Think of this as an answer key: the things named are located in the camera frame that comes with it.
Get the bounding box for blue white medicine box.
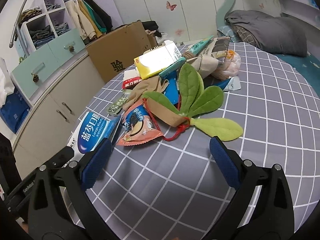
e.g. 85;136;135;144
63;111;121;167

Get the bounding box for pink cookie snack packet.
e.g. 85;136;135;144
117;104;163;146

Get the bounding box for green leaf plush toy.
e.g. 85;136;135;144
142;63;244;141

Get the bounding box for blue snack wrapper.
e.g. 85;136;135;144
163;78;179;105

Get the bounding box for beige low cabinet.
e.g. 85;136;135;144
13;56;105;178

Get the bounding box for blue shopping bag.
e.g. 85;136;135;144
1;88;30;134

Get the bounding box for grey checked bed sheet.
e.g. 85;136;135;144
60;41;320;240

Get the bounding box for green patterned small packet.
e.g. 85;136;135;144
107;89;131;115

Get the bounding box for white plastic bag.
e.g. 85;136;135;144
0;57;15;108

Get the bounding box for mint green drawer unit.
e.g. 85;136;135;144
12;29;85;98

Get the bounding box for red white medicine box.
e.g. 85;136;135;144
122;69;142;89

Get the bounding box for pink plastic bag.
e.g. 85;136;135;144
212;50;241;80

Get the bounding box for beige stocking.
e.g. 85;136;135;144
123;75;169;111

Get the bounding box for crumpled newspaper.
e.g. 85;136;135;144
187;36;231;80

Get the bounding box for large cardboard box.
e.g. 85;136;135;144
86;21;151;83

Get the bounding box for teal toothpaste tube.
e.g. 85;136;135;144
159;36;213;79

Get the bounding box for yellow white medicine box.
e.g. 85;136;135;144
134;40;182;80

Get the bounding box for grey folded blanket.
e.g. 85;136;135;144
225;10;308;57

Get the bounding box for white cubby shelf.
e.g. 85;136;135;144
10;0;85;60

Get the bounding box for hanging clothes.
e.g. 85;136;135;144
65;0;113;44

